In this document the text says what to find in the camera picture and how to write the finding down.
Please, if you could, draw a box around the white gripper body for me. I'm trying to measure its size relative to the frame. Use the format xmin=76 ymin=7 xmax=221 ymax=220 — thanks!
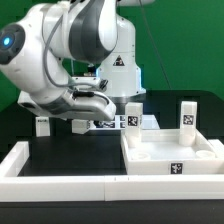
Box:
xmin=49 ymin=90 xmax=116 ymax=121

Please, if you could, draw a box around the white square tabletop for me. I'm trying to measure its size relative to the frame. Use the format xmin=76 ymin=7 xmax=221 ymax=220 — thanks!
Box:
xmin=121 ymin=129 xmax=224 ymax=175

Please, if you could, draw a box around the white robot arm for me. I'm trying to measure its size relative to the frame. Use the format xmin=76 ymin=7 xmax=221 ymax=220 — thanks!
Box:
xmin=0 ymin=0 xmax=145 ymax=121

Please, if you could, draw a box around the AprilTag marker sheet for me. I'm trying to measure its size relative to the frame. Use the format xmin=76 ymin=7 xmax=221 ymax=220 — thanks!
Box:
xmin=91 ymin=115 xmax=159 ymax=130

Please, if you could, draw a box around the white U-shaped fence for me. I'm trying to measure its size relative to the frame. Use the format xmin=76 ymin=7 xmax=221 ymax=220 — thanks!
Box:
xmin=0 ymin=141 xmax=224 ymax=202

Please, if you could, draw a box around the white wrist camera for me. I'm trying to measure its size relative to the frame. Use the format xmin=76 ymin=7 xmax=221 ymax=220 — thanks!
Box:
xmin=72 ymin=76 xmax=108 ymax=91

